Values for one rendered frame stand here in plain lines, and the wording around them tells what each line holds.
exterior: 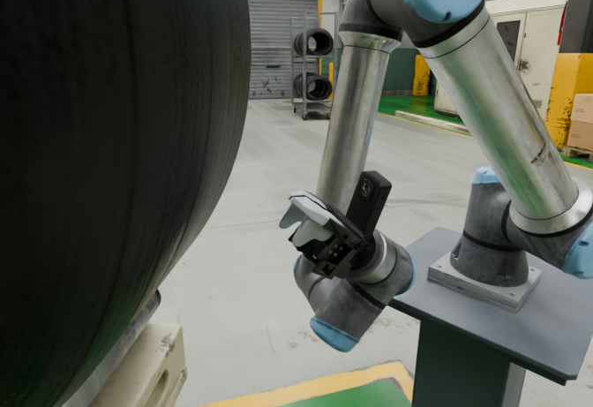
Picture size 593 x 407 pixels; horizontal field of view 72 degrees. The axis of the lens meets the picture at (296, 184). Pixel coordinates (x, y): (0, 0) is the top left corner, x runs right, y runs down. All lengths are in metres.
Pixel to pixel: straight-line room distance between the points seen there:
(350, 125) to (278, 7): 11.26
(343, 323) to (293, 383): 0.96
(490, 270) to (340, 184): 0.49
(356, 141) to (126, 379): 0.53
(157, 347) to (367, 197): 0.33
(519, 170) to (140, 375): 0.67
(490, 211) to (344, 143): 0.45
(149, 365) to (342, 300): 0.38
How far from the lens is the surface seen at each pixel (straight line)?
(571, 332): 1.10
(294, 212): 0.54
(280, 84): 11.94
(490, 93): 0.72
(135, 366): 0.48
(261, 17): 11.84
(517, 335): 1.04
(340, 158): 0.77
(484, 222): 1.09
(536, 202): 0.89
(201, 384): 1.72
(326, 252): 0.57
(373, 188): 0.58
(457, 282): 1.12
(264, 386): 1.69
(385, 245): 0.66
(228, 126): 0.29
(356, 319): 0.75
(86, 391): 0.41
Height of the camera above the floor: 1.17
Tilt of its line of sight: 18 degrees down
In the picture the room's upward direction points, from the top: straight up
